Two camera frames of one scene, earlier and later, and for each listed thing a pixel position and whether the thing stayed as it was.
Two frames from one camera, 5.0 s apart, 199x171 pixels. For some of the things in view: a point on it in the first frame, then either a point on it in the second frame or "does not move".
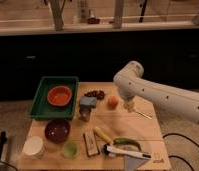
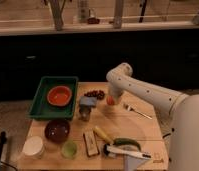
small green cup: x=69 y=150 does not move
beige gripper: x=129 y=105 to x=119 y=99
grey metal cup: x=85 y=111 does not move
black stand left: x=2 y=141 does not move
